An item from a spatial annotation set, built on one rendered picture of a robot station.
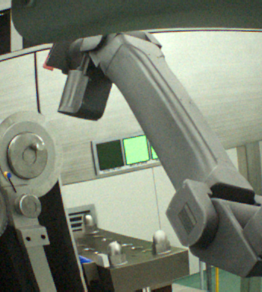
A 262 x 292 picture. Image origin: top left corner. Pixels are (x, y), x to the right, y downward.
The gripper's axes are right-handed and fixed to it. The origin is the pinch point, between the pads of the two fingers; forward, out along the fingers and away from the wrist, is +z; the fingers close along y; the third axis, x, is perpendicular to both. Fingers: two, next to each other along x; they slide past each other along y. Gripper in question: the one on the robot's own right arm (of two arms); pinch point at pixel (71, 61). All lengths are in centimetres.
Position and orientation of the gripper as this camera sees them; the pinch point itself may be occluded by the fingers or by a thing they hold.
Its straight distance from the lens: 122.5
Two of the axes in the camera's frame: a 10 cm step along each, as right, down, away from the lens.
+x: 3.4, -9.4, 1.0
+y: 9.0, 3.5, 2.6
